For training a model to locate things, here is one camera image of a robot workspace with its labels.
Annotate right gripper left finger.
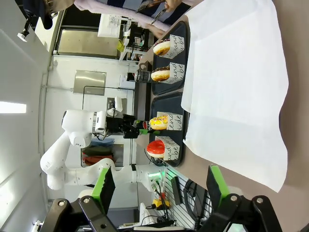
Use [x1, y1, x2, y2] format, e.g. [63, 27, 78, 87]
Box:
[43, 165, 117, 232]

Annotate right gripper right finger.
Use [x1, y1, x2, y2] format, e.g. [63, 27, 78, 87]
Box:
[199, 165, 283, 232]

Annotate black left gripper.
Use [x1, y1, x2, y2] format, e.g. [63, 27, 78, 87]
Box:
[106, 114, 161, 140]

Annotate yellow glazed sprinkled donut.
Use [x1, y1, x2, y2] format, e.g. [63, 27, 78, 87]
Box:
[149, 115, 169, 131]

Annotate red glazed donut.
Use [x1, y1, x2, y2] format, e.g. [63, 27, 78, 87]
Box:
[146, 140, 166, 159]

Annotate white script-print paper donut box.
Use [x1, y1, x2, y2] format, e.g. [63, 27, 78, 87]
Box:
[161, 62, 185, 85]
[164, 34, 186, 59]
[156, 111, 183, 131]
[154, 135, 180, 162]

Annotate chocolate glazed golden donut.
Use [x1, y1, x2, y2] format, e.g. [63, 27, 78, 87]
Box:
[151, 67, 171, 82]

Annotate purple chocolate sprinkled donut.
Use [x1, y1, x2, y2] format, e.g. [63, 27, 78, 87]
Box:
[153, 39, 171, 57]

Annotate silver metal tongs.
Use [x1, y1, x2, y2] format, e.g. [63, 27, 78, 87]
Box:
[136, 0, 169, 25]

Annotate person's left hand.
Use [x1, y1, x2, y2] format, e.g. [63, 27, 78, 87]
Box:
[164, 0, 184, 13]

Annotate brown plastic tray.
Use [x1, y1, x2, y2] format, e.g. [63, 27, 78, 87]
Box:
[134, 55, 155, 148]

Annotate shelf with red green cloths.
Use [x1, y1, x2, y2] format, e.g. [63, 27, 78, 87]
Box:
[81, 144, 124, 168]

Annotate black square plastic tray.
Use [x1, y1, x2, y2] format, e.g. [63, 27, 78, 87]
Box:
[150, 20, 191, 97]
[146, 93, 190, 168]

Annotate black power strip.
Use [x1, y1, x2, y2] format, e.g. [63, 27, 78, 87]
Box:
[170, 176, 184, 205]

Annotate yellow emergency stop box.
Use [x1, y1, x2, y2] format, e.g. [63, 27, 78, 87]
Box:
[152, 198, 171, 210]

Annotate white notice sheet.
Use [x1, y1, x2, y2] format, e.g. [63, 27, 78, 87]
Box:
[98, 13, 132, 38]

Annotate white paper sheet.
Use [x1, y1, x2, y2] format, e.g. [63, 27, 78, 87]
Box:
[180, 0, 289, 193]

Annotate person torso pink fleece jacket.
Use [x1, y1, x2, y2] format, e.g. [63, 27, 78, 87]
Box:
[73, 0, 194, 32]

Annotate black coiled cable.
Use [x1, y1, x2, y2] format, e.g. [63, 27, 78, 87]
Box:
[183, 178, 209, 229]

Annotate black tube frame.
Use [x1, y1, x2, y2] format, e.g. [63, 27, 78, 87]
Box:
[83, 85, 136, 116]

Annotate white slotted wall panel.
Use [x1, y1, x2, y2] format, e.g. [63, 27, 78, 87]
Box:
[163, 169, 213, 230]

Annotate grey metal wall plate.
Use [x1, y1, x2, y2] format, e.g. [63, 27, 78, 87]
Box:
[73, 70, 107, 95]

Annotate camera on black mount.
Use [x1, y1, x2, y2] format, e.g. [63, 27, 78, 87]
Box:
[17, 14, 33, 43]

